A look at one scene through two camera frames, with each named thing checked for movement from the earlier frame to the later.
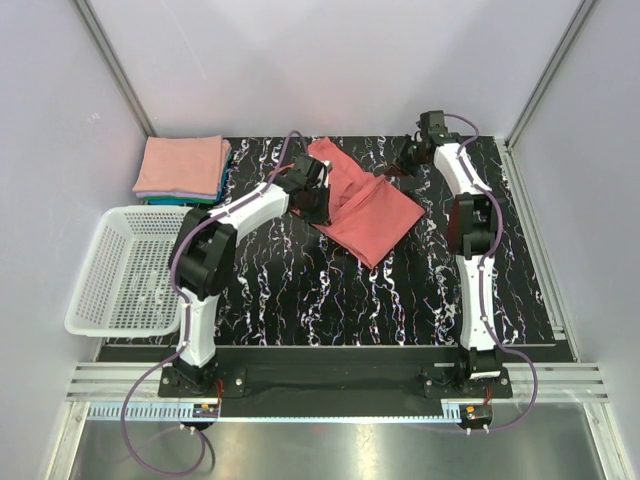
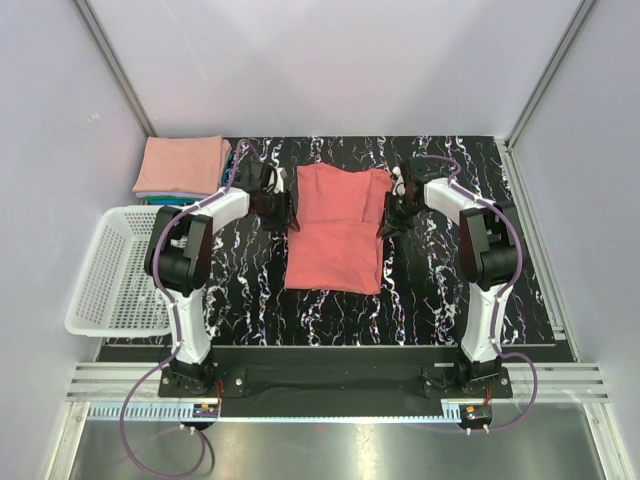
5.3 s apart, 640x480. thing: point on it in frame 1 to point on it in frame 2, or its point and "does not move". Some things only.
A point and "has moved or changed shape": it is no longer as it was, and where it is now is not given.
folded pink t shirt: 181,164 does not move
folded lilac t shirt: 189,195 does not move
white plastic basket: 128,287 does not move
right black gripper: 405,169 to 390,222
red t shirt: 368,216 has moved or changed shape
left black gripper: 323,215 to 285,218
